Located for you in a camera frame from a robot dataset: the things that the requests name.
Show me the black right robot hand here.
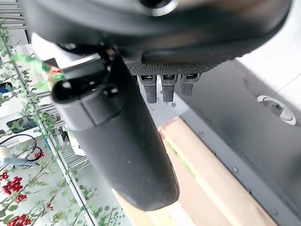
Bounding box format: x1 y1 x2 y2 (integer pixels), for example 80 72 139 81
18 0 293 211

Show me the light wooden board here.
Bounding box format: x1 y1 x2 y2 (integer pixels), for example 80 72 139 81
112 116 278 226

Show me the green artificial vine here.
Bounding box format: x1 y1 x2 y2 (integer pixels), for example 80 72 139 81
0 20 127 226

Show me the black flat tray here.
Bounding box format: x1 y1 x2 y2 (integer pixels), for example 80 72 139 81
6 117 40 134

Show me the grey metal panel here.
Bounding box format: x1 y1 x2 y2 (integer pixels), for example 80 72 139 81
164 58 301 226

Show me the bright green leaf sprig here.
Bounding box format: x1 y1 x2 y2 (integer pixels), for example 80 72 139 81
10 53 64 82

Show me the blue and black object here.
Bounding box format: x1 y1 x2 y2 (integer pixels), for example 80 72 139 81
0 81 11 95

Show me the white round fitting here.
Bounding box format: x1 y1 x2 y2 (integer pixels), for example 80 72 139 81
257 95 297 126

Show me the silver metal frame bar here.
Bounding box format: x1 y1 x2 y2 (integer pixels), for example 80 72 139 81
0 28 98 226

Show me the black cable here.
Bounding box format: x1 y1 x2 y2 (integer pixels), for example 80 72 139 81
0 133 44 162

